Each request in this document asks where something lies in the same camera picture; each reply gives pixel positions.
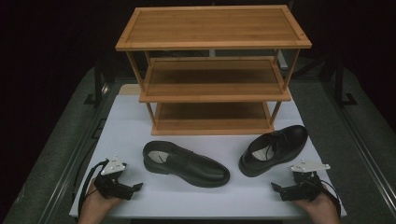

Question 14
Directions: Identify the grey metal rail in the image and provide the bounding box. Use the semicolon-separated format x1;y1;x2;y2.
321;82;396;209
38;82;120;224

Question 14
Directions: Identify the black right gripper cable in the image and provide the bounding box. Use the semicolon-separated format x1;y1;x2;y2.
321;181;343;217

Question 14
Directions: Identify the wooden three-tier shoe rack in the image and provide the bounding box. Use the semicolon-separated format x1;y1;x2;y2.
115;4;313;136

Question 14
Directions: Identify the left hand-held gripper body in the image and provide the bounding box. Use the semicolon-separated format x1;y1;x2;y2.
93;155;134;201

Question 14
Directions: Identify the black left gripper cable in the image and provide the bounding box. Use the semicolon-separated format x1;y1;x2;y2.
77;158;110;218

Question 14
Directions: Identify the person's left hand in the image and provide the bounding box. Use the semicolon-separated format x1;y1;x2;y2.
78;179;123;220

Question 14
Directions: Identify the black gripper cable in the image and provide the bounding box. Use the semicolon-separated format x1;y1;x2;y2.
321;181;343;217
77;158;110;218

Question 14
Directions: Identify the black metal stand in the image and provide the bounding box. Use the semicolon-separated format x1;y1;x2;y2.
334;59;359;106
83;57;111;108

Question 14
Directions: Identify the person's right hand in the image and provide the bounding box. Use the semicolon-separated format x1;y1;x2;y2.
292;186;341;222

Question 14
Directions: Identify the black leather lace-up shoe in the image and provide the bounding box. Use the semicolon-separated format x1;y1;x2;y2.
142;140;232;189
238;124;309;178

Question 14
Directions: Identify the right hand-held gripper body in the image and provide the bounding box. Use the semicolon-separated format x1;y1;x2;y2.
281;159;331;202

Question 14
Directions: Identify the thin black floor cable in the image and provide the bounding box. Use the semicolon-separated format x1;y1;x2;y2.
72;141;99;203

